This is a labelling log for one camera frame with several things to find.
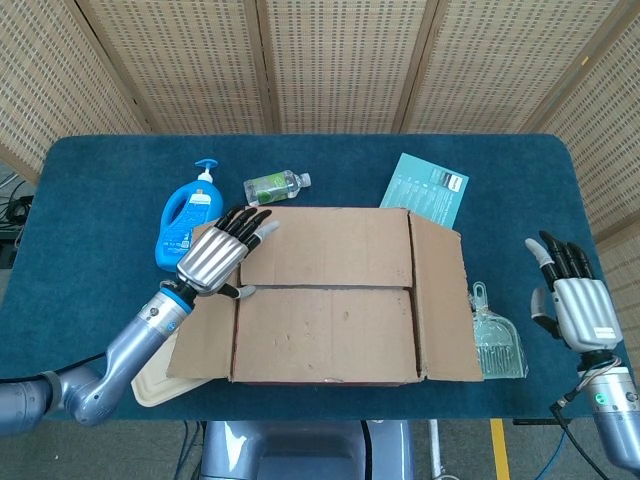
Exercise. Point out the large red cardboard box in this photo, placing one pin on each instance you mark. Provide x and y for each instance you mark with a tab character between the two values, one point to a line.
325	330

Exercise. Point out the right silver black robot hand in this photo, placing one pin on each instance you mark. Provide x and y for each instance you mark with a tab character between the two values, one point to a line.
585	312

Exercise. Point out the clear plastic water bottle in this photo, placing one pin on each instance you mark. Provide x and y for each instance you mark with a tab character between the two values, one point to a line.
272	187

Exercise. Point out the teal product box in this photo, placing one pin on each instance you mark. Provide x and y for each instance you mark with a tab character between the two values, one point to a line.
425	190

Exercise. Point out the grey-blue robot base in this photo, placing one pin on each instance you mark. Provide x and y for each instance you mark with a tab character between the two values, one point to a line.
300	450

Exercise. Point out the blue detergent pump bottle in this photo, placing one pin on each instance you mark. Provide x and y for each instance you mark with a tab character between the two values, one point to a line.
182	215

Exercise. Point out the white metal pole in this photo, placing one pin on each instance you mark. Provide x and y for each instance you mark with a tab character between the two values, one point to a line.
436	450

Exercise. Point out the blue felt table cloth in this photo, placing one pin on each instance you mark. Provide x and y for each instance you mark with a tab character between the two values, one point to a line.
100	210

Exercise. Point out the clear plastic dustpan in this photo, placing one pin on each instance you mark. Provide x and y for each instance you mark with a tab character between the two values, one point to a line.
500	345

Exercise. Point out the bamboo folding screen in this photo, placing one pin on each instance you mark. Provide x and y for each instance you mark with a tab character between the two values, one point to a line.
340	60

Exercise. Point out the beige lidded food container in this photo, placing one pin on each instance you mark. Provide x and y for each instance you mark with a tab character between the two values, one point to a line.
160	390

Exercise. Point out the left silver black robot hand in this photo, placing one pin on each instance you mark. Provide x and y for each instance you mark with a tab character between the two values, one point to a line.
212	260

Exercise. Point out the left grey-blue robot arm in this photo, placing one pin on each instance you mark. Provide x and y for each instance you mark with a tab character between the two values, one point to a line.
130	350

